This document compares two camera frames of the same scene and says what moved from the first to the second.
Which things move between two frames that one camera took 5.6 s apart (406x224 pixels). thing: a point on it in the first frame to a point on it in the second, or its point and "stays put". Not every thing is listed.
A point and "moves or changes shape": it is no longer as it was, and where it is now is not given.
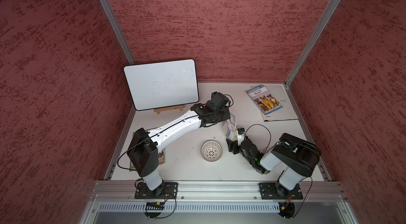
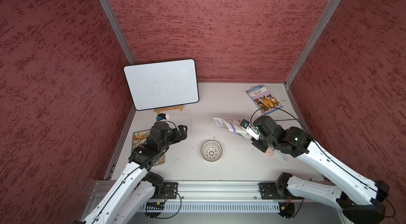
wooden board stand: x=158 y=110 stays put
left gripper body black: x=221 y=114 to x=172 y=137
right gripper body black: x=250 y=161 to x=264 y=141
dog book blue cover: x=267 y=102 stays put
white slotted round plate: x=211 y=150 stays put
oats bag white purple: x=229 y=127 moves or changes shape
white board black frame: x=161 y=84 stays put
